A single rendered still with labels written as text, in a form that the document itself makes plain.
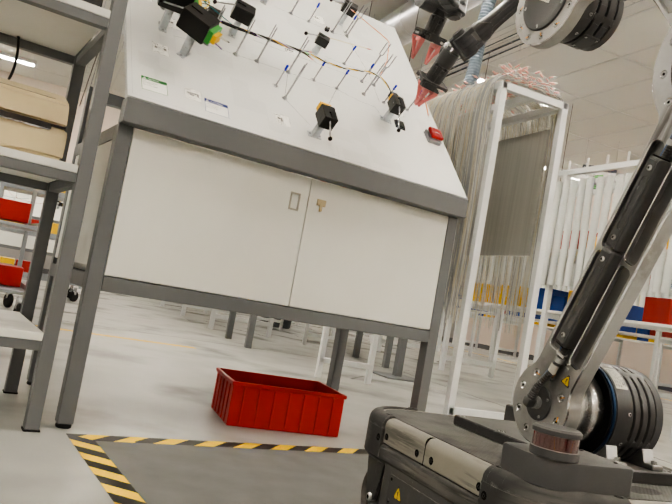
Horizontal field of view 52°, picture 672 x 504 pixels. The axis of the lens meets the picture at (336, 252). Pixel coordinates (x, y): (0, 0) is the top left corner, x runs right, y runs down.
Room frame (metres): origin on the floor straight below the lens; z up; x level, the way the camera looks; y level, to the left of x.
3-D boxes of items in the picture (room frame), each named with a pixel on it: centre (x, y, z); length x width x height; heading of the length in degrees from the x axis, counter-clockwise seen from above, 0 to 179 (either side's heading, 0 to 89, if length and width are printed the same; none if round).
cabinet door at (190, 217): (1.96, 0.35, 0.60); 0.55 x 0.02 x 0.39; 121
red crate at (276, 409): (2.40, 0.11, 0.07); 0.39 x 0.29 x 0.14; 110
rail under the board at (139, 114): (2.09, 0.10, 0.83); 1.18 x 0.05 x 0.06; 121
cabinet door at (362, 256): (2.24, -0.12, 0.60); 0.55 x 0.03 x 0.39; 121
